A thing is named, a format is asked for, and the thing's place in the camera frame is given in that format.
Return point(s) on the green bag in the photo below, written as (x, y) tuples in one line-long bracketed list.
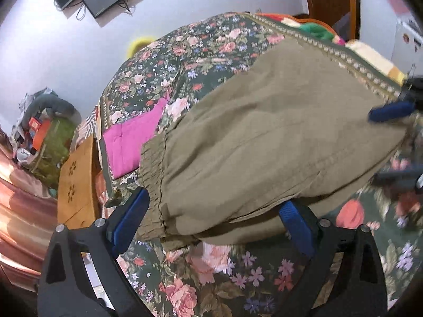
[(56, 152)]

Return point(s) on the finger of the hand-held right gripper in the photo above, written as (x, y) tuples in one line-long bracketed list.
[(391, 111), (396, 177)]

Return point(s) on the floral printed blanket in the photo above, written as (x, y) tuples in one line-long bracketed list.
[(198, 62)]

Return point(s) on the colourful patchwork blanket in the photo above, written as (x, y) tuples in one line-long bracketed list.
[(317, 29)]

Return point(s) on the pink striped curtain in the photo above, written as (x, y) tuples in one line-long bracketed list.
[(23, 211)]

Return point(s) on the yellow round object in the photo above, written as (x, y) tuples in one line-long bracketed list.
[(137, 44)]

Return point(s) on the wooden stool with flower cutouts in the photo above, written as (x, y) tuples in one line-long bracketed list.
[(77, 178)]

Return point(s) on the pink cloth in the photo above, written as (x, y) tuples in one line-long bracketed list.
[(132, 142)]

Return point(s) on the olive green pants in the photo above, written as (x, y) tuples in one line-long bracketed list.
[(264, 132)]

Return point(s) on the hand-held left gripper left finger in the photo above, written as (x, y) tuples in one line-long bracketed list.
[(132, 216)]

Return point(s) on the grey cloth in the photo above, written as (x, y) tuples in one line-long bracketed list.
[(56, 102)]

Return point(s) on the orange box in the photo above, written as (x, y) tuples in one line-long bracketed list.
[(39, 133)]

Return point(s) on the white cabinet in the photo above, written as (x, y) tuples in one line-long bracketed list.
[(386, 23)]

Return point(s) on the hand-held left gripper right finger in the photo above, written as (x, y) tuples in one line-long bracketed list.
[(295, 226)]

